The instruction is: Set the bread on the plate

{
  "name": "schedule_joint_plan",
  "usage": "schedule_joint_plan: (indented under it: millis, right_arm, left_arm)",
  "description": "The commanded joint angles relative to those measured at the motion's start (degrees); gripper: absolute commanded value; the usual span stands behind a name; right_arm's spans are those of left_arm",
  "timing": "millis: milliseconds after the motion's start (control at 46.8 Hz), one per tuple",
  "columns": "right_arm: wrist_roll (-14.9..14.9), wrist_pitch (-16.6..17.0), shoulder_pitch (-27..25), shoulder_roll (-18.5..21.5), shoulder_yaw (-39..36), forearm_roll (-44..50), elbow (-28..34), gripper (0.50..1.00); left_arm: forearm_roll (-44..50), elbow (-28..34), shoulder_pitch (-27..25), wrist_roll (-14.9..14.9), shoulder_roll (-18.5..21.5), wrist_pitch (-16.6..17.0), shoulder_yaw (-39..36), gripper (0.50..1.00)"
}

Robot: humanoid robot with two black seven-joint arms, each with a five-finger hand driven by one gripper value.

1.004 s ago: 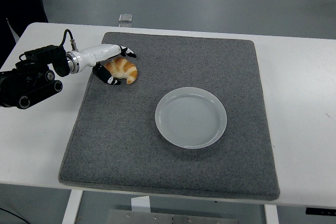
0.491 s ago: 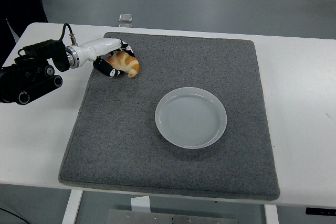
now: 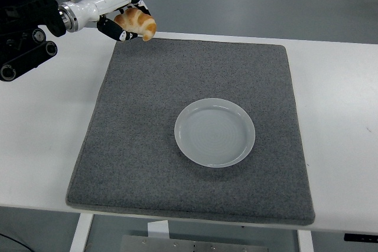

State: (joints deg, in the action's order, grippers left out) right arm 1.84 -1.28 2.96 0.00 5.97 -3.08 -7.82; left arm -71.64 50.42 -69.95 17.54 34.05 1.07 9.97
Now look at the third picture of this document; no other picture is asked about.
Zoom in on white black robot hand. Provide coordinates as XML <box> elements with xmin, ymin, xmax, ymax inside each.
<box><xmin>61</xmin><ymin>0</ymin><xmax>153</xmax><ymax>42</ymax></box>

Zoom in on golden croissant bread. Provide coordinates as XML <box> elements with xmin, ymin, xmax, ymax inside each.
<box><xmin>113</xmin><ymin>7</ymin><xmax>157</xmax><ymax>42</ymax></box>

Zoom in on pale grey round plate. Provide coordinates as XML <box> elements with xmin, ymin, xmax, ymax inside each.
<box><xmin>174</xmin><ymin>97</ymin><xmax>256</xmax><ymax>169</ymax></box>

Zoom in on grey metal plate with screws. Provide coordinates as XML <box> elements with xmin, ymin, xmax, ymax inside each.
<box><xmin>120</xmin><ymin>235</ymin><xmax>297</xmax><ymax>252</ymax></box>

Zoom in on grey felt mat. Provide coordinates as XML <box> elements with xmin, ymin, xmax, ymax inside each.
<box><xmin>64</xmin><ymin>37</ymin><xmax>316</xmax><ymax>227</ymax></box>

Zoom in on white table leg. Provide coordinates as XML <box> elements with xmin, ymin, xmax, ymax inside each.
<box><xmin>297</xmin><ymin>230</ymin><xmax>314</xmax><ymax>252</ymax></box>
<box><xmin>70</xmin><ymin>213</ymin><xmax>95</xmax><ymax>252</ymax></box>

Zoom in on black table control box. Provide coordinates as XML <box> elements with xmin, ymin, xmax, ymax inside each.
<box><xmin>344</xmin><ymin>233</ymin><xmax>378</xmax><ymax>243</ymax></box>

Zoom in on black floor cable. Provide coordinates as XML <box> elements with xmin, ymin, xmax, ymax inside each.
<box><xmin>0</xmin><ymin>232</ymin><xmax>29</xmax><ymax>248</ymax></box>

